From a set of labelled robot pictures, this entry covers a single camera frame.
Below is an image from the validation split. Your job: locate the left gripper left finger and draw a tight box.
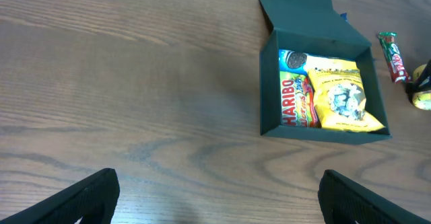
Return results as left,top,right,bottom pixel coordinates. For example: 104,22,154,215
1,168,120,224

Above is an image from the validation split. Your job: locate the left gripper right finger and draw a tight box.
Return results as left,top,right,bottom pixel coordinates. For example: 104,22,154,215
318,170,430,224

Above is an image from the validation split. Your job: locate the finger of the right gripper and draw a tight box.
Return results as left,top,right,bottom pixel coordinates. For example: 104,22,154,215
405,61,430,102

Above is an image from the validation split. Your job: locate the yellow Mentos bottle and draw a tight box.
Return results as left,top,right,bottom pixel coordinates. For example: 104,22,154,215
412,64,430,110

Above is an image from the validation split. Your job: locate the red KitKat bar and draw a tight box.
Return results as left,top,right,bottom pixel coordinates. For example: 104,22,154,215
377,32,411,83

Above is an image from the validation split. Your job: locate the yellow Hacks candy bag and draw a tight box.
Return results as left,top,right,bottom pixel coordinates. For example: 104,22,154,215
304,55,385,133

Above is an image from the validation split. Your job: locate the Haribo gummy candy bag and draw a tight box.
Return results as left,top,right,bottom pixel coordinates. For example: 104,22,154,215
279,71,319,127

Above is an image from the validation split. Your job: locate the blue Oreo cookie pack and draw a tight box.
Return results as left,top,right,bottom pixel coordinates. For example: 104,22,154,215
278,49,308,75

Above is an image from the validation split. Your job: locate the black gift box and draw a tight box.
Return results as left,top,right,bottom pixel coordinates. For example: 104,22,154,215
259,0,391,145

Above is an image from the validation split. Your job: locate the purple Dairy Milk bar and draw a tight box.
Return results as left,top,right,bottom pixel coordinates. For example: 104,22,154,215
340,13,349,22

